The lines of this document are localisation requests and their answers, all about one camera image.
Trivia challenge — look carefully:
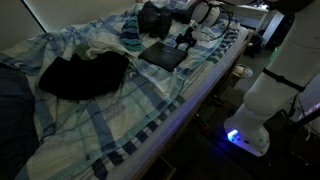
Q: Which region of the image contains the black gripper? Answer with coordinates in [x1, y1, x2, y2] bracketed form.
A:
[175, 28, 200, 51]

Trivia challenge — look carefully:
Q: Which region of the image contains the blue plaid bed sheet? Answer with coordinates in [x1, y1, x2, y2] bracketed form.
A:
[0, 0, 249, 180]

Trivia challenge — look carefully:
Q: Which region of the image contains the black bag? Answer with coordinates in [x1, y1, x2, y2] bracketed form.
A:
[137, 1, 174, 40]

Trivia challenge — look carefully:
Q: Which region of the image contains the teal striped cloth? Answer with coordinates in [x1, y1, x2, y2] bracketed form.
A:
[119, 14, 145, 52]

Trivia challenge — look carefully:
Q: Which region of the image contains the light shoe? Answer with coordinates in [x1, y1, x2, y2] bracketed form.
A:
[233, 63, 254, 79]

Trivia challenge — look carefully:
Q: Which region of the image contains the white cloth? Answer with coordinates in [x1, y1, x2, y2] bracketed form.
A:
[84, 33, 138, 61]

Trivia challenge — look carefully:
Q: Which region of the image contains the white desk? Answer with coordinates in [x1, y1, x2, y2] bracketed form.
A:
[229, 2, 285, 46]

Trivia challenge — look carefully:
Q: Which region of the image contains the olive green cloth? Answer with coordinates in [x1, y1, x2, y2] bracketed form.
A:
[74, 44, 92, 60]

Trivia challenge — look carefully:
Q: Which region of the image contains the large black garment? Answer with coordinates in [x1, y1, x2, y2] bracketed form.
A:
[38, 51, 130, 102]

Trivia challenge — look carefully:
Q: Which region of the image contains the dark blue blanket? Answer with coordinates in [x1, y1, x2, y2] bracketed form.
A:
[0, 63, 40, 180]

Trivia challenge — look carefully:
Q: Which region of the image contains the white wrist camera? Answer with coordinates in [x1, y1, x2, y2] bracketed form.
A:
[195, 26, 215, 42]

